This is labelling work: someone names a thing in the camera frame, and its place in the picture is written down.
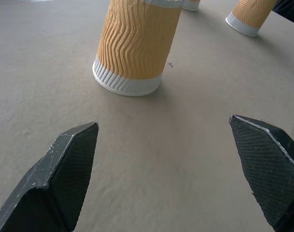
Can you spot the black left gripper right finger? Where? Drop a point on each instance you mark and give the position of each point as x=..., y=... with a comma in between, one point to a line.
x=270, y=169

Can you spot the orange ribbed paper cup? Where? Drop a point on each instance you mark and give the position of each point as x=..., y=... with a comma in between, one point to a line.
x=135, y=46
x=249, y=17
x=191, y=4

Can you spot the dark object at table edge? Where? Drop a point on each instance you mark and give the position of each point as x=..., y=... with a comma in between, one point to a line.
x=288, y=8

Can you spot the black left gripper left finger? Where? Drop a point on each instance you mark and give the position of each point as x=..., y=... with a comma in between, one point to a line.
x=55, y=178

